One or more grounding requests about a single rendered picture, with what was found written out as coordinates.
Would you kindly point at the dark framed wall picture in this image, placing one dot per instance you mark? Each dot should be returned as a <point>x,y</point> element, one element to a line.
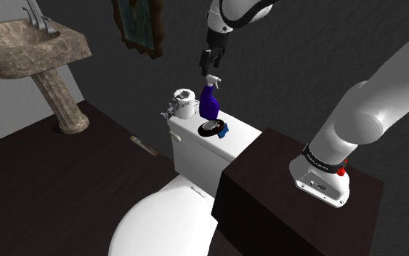
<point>138,25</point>

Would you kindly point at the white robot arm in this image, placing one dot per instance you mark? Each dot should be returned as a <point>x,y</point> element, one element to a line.
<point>374,117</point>

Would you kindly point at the black round dish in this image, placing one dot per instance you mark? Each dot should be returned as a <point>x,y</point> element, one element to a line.
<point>209,129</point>

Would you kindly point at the blue sponge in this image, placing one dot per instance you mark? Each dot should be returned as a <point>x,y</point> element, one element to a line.
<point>223,131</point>

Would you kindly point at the dark wooden robot stand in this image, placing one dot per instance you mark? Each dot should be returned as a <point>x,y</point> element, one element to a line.
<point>278,198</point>

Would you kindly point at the white toilet paper roll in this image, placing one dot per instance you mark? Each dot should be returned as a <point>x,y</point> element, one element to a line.
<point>184,104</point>

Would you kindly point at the blue spray bottle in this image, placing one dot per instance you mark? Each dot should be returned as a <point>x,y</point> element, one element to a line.
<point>208,102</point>

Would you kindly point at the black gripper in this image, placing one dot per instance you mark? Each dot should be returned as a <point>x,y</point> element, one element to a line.
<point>216,40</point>

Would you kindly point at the brown marble pedestal sink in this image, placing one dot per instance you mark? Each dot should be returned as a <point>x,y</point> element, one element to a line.
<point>20,46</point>

